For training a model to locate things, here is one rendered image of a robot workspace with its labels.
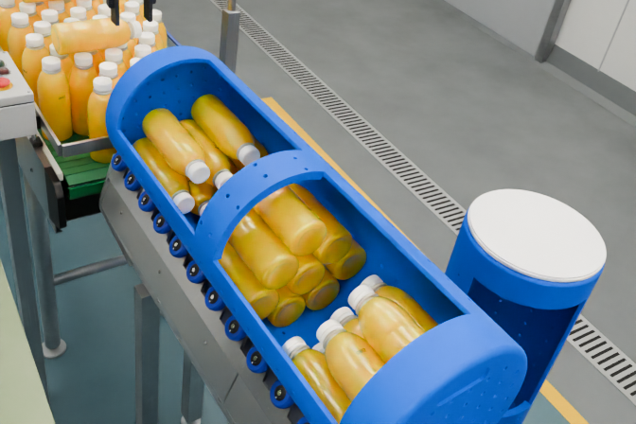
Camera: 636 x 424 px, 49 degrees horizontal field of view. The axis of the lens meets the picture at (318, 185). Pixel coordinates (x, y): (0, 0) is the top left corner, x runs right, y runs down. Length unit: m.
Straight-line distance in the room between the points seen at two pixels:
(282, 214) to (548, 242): 0.58
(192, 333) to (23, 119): 0.58
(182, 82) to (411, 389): 0.85
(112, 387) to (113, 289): 0.43
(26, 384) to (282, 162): 0.48
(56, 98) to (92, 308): 1.07
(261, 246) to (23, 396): 0.39
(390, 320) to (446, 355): 0.12
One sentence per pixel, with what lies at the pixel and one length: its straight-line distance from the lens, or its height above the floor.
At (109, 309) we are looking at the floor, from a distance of 2.55.
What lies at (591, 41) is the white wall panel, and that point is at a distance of 4.78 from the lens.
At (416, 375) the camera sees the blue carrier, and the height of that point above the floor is 1.21.
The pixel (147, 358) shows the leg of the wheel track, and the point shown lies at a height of 0.40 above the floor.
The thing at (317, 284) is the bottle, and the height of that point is 1.04.
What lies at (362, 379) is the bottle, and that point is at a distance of 0.95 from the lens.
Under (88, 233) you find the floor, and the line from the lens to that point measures 2.85.
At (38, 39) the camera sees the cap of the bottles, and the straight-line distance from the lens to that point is 1.76.
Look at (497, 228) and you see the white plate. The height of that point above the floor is 1.04.
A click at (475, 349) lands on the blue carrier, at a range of 0.88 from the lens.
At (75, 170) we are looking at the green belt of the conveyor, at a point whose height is 0.90.
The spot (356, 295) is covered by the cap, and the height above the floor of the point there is 1.16.
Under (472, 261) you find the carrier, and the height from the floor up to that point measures 0.99.
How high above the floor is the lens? 1.85
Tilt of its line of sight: 36 degrees down
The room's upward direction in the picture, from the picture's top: 10 degrees clockwise
